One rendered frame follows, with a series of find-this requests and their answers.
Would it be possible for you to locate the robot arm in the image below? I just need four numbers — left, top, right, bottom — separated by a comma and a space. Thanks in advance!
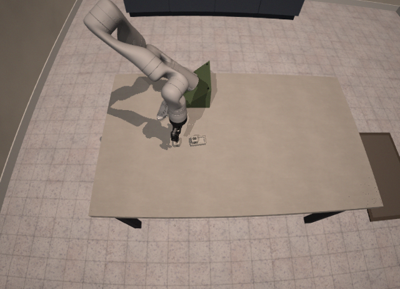
83, 0, 199, 123

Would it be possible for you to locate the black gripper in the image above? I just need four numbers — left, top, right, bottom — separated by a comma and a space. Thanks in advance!
169, 117, 188, 142

